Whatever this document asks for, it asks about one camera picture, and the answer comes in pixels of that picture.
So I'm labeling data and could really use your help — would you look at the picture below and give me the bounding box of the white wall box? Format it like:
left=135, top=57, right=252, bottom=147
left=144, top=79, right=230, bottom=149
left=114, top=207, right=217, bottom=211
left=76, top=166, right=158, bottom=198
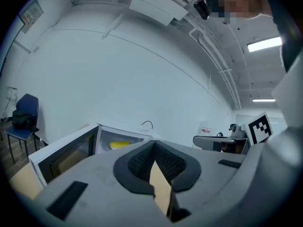
left=6, top=86, right=18, bottom=101

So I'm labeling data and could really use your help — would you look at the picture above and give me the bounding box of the clear water jug red label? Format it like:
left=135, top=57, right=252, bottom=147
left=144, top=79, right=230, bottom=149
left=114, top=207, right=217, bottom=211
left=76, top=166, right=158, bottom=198
left=197, top=121, right=212, bottom=137

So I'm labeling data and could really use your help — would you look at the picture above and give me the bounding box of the black head-worn camera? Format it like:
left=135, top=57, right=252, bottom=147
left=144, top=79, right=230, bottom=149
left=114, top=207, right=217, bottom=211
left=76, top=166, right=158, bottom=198
left=193, top=0, right=211, bottom=20

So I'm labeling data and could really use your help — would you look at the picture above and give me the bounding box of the white microwave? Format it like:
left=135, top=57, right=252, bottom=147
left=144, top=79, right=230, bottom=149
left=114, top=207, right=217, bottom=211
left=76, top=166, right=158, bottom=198
left=28, top=123, right=164, bottom=188

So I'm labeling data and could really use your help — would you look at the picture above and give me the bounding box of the black cable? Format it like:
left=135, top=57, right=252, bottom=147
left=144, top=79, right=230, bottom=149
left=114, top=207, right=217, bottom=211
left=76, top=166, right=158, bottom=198
left=141, top=120, right=154, bottom=132

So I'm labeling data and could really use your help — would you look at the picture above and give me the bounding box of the yellow corn cob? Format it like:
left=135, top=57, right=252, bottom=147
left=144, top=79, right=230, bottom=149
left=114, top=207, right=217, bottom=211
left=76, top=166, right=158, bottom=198
left=109, top=141, right=131, bottom=150

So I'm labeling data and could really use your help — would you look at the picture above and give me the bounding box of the grey electrical wall panel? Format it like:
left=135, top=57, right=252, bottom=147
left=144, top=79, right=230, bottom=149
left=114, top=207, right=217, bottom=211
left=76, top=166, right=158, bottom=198
left=18, top=0, right=45, bottom=34

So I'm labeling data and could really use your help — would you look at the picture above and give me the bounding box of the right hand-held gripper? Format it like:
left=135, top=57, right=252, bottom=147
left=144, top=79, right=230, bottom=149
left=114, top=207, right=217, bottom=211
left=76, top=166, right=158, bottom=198
left=192, top=111, right=274, bottom=155

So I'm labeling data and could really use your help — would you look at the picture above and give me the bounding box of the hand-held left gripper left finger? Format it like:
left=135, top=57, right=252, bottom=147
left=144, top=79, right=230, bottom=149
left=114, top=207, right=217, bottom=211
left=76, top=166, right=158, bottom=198
left=30, top=140, right=171, bottom=227

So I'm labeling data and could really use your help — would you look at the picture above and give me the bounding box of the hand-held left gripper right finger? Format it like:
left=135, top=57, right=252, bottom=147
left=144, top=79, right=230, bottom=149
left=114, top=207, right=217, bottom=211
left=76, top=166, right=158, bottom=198
left=155, top=140, right=247, bottom=227

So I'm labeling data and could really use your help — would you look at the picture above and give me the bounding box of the person's dark top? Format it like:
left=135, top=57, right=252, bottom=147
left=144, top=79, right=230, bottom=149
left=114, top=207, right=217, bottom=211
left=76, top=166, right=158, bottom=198
left=269, top=0, right=303, bottom=73

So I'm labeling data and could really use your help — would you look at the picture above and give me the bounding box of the white ceiling pipe bundle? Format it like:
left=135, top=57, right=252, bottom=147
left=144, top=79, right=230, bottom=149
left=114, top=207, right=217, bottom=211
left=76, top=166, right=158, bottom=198
left=189, top=27, right=242, bottom=110

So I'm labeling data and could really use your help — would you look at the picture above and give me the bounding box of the white plate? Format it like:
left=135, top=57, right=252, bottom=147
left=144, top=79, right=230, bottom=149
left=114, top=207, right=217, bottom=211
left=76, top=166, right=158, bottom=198
left=101, top=140, right=114, bottom=153

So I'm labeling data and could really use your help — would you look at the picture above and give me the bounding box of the white air conditioner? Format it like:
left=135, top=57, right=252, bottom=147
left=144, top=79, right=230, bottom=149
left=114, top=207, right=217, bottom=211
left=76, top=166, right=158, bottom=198
left=129, top=0, right=194, bottom=26

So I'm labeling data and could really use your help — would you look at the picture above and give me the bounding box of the blue chair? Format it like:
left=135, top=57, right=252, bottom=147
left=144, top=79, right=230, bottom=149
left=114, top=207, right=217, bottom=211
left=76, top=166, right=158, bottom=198
left=6, top=93, right=40, bottom=164

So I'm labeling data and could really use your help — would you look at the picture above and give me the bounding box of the black jacket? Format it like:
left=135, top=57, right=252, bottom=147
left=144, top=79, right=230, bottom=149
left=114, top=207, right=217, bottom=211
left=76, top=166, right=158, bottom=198
left=11, top=108, right=40, bottom=132

